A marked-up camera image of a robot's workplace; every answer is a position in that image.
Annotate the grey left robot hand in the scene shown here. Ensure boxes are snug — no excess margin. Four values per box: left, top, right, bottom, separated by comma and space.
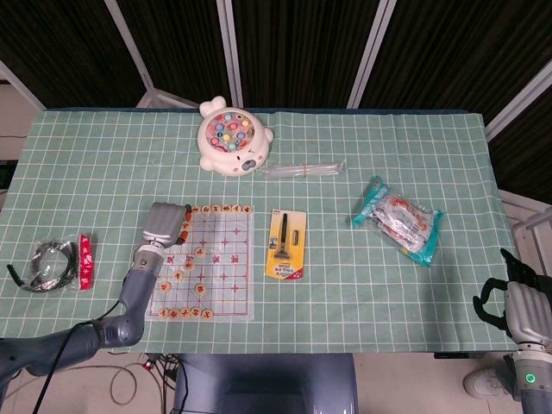
141, 201, 194, 250

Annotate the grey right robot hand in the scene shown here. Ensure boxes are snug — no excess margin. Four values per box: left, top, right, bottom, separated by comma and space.
472, 248, 552, 347

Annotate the white shoe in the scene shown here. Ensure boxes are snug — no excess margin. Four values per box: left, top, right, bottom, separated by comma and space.
462, 367, 511, 400

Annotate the translucent xiangqi board sheet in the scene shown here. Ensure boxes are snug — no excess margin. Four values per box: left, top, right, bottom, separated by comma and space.
147, 204, 254, 323

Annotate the white metal rack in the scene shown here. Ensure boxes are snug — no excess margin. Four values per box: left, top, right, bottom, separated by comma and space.
499, 188, 552, 277

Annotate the white seal fishing toy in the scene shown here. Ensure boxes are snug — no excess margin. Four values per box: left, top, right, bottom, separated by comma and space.
197, 97, 276, 177

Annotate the yellow carded razor pack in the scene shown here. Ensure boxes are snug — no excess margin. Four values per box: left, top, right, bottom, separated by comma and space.
265, 208, 309, 281

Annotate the clear plastic tube bundle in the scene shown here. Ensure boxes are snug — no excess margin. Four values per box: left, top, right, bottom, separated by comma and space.
260, 159, 348, 180

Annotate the teal silver snack bag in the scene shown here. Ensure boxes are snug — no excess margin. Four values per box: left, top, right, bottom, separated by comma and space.
350, 175, 445, 268

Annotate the dark screen panel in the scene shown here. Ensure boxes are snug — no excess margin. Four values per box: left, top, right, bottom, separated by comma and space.
231, 0, 381, 110
0, 0, 147, 110
359, 0, 552, 127
117, 0, 239, 108

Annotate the green checked tablecloth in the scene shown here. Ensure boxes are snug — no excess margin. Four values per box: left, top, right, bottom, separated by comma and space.
0, 107, 525, 355

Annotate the blue grey robot torso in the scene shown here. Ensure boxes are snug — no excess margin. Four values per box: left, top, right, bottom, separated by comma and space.
173, 353, 360, 414

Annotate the bagged black cable red label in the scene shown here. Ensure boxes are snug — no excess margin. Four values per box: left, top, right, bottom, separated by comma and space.
5, 233, 98, 295

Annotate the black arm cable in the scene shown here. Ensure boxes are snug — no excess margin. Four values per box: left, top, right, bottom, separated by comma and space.
31, 296, 131, 414

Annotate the white floor cable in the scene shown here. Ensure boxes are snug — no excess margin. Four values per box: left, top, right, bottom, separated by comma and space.
109, 361, 168, 407

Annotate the white screen frame post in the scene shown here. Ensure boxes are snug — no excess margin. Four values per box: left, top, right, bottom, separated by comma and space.
104, 0, 200, 110
216, 0, 246, 108
484, 64, 552, 141
346, 0, 397, 110
0, 59, 46, 110

